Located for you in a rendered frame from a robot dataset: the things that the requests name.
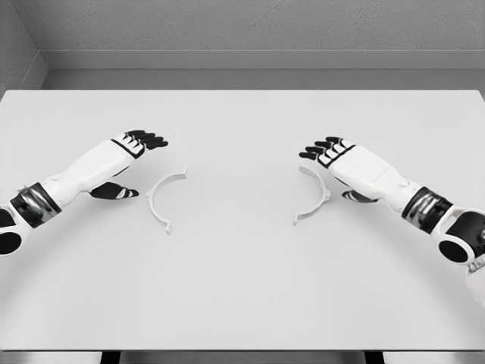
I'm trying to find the white half-ring pipe clamp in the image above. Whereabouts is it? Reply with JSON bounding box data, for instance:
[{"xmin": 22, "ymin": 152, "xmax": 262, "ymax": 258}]
[
  {"xmin": 293, "ymin": 164, "xmax": 332, "ymax": 228},
  {"xmin": 145, "ymin": 165, "xmax": 189, "ymax": 236}
]

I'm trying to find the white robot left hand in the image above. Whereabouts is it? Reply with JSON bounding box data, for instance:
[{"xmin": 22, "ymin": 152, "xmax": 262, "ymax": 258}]
[{"xmin": 77, "ymin": 129, "xmax": 169, "ymax": 200}]

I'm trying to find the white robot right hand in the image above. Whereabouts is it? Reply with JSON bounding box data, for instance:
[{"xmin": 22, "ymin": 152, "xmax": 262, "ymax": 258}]
[{"xmin": 299, "ymin": 136, "xmax": 399, "ymax": 202}]

